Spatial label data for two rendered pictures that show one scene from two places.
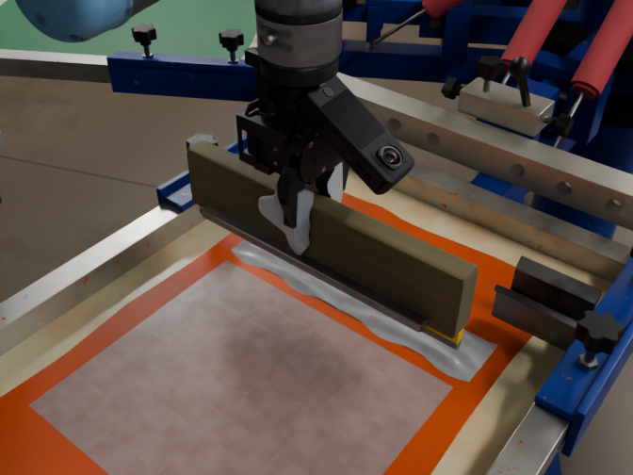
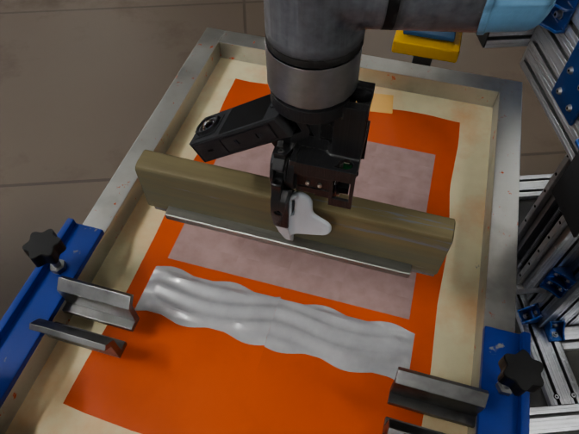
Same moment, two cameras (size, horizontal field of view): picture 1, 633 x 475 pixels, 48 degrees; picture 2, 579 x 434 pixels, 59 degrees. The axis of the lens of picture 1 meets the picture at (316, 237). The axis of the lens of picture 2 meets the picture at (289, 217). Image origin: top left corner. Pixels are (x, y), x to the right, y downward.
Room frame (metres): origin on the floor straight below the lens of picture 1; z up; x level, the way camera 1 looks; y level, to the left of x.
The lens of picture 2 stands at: (0.90, -0.13, 1.57)
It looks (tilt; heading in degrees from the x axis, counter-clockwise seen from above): 54 degrees down; 157
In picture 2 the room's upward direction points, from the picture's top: straight up
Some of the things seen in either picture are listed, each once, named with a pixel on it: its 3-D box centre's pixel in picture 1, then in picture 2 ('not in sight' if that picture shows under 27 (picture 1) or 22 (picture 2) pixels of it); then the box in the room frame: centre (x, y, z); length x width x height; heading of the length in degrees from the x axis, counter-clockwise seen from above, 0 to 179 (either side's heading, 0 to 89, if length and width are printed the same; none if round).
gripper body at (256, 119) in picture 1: (293, 112); (318, 136); (0.60, 0.02, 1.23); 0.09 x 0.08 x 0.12; 52
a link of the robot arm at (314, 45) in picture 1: (297, 35); (314, 61); (0.60, 0.02, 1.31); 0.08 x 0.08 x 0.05
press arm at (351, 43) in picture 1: (318, 56); not in sight; (1.45, 0.00, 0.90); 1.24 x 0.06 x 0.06; 82
